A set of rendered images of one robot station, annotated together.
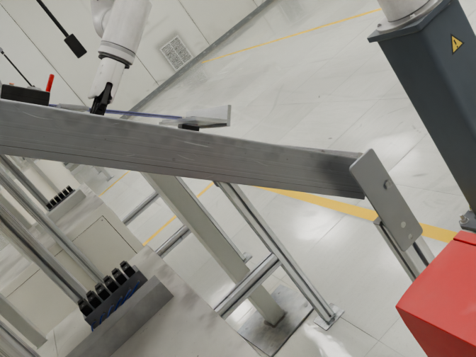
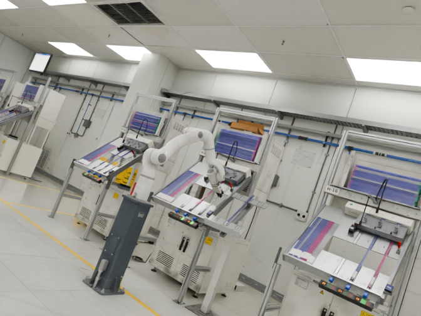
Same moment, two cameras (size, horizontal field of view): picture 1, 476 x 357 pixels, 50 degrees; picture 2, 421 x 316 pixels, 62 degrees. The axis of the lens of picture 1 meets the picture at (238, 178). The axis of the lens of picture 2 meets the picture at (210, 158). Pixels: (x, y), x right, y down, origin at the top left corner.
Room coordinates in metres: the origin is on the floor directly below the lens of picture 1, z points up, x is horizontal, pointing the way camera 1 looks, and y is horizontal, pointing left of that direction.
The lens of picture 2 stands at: (3.69, -2.00, 0.93)
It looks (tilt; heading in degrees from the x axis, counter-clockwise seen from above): 6 degrees up; 142
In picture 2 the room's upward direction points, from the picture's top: 21 degrees clockwise
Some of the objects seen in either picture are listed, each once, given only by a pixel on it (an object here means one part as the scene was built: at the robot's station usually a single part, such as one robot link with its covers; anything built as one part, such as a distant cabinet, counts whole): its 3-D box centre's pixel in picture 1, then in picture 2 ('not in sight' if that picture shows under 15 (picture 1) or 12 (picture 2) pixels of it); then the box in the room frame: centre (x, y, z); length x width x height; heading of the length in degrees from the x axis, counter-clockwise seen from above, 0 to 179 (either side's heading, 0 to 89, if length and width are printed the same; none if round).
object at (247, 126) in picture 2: not in sight; (252, 128); (0.78, 0.69, 1.82); 0.68 x 0.30 x 0.20; 15
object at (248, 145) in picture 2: not in sight; (238, 145); (0.96, 0.43, 1.52); 0.51 x 0.13 x 0.27; 15
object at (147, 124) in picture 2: not in sight; (136, 165); (-0.54, 0.19, 0.95); 1.35 x 0.82 x 1.90; 105
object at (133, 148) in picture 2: not in sight; (116, 183); (-0.47, -0.01, 0.66); 1.01 x 0.73 x 1.31; 105
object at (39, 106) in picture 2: not in sight; (24, 123); (-3.67, -0.66, 0.95); 1.36 x 0.82 x 1.90; 105
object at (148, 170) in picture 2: not in sight; (150, 162); (1.24, -0.63, 1.00); 0.19 x 0.12 x 0.24; 0
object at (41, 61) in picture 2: not in sight; (42, 64); (-3.64, -0.80, 2.10); 0.58 x 0.14 x 0.41; 15
